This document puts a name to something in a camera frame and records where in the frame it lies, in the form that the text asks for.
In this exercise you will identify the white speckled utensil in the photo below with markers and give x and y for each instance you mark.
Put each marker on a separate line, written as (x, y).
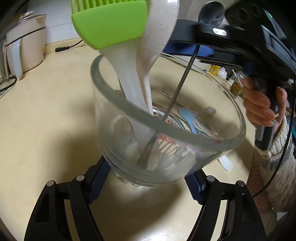
(159, 34)

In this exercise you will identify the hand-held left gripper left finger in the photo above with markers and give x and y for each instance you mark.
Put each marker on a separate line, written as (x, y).
(99, 183)

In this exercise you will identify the glass of green tea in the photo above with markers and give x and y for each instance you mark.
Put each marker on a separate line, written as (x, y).
(236, 89)

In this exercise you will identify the yellow box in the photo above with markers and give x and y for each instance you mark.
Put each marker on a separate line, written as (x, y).
(215, 70)

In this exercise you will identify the small white condiment pot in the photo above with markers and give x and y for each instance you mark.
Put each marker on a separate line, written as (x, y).
(223, 74)

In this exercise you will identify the long metal spoon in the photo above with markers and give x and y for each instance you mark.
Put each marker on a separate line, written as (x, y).
(180, 83)

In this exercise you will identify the person's right forearm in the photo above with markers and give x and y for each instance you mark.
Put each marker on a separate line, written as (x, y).
(272, 176)

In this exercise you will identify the beige electric pot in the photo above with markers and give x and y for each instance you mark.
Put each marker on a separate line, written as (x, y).
(27, 46)

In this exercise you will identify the white plastic spoon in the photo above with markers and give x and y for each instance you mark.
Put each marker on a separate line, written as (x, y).
(209, 111)

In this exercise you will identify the person's right hand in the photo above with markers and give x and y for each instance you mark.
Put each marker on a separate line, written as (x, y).
(257, 102)

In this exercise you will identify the green silicone brush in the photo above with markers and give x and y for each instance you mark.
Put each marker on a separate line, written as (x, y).
(108, 20)

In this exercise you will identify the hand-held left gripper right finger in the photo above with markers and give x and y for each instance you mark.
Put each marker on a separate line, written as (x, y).
(194, 188)

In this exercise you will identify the clear glass cup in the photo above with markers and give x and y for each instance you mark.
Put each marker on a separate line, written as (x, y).
(111, 129)

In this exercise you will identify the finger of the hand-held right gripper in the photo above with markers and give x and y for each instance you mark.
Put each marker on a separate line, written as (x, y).
(207, 51)
(175, 47)

